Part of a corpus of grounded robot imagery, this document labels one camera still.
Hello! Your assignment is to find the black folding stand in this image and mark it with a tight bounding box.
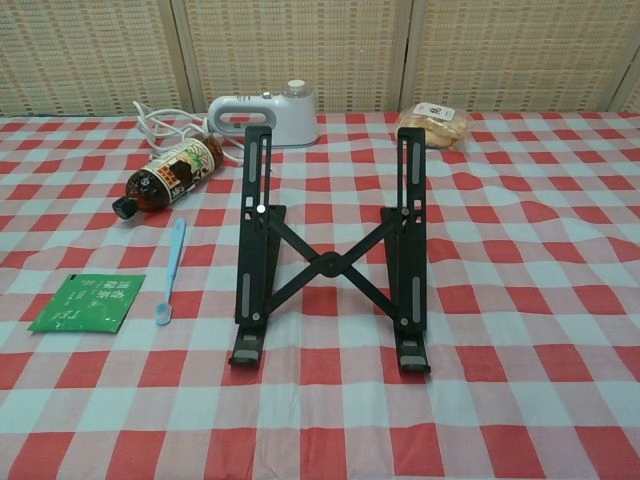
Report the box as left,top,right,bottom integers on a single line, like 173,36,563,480
227,124,432,374

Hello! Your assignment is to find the red white checkered tablecloth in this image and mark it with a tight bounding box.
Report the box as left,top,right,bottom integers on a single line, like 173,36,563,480
0,110,640,480

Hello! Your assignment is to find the white handheld appliance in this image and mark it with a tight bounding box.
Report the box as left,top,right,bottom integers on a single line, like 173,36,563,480
207,78,320,149

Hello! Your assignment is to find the light blue toothbrush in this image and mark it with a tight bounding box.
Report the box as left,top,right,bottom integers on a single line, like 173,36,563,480
155,217,187,327

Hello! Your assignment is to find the packaged bread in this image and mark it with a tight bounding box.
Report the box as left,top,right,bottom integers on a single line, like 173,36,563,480
397,101,472,151

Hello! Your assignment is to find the brown tea bottle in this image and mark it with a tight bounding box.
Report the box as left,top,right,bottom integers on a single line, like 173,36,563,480
111,134,225,221

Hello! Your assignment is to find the wide bamboo folding screen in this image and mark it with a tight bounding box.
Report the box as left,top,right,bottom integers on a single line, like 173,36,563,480
0,0,640,119

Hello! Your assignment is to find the green tea sachet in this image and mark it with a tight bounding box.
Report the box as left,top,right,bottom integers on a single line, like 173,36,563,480
27,273,147,335

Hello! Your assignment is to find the white power cable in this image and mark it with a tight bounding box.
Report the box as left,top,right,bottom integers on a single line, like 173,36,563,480
132,99,254,165

